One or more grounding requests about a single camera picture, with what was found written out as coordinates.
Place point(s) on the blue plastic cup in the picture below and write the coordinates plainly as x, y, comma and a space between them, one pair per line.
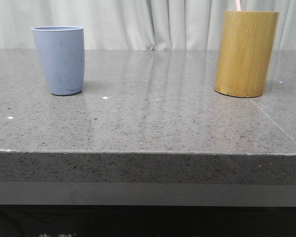
62, 57

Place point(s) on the white pleated curtain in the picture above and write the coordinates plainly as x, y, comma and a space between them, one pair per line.
119, 24

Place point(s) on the bamboo cylinder holder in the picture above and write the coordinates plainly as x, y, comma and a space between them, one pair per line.
245, 51

